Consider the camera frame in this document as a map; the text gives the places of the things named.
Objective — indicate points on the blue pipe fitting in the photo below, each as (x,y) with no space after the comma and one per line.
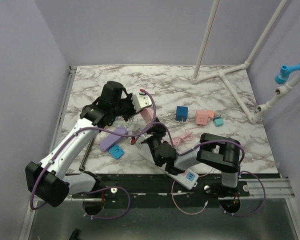
(285,72)

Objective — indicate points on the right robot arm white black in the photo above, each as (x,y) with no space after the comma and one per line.
(221,153)

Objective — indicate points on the purple usb power strip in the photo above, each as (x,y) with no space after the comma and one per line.
(110,140)

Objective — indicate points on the pink round-edged plug adapter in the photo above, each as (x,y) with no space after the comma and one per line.
(147,115)

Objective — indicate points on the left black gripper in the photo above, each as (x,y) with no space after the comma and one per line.
(133,112)

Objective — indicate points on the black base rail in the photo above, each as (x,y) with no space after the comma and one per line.
(157,191)

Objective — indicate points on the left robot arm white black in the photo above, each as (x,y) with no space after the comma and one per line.
(48,179)

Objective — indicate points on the aluminium extrusion rail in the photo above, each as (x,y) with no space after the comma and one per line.
(275,188)

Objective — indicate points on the dark blue cube socket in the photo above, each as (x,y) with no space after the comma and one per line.
(181,113)

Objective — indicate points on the teal plug adapter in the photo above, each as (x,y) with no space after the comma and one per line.
(218,121)

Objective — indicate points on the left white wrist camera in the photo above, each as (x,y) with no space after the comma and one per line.
(141,101)

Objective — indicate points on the white power strip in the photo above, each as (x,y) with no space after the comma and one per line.
(187,179)

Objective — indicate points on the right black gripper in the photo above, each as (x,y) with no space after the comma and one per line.
(160,129)

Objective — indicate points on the dark metal t-handle key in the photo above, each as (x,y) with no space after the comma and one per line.
(86,155)

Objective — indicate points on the pink cube socket adapter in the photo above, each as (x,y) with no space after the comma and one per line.
(202,117)

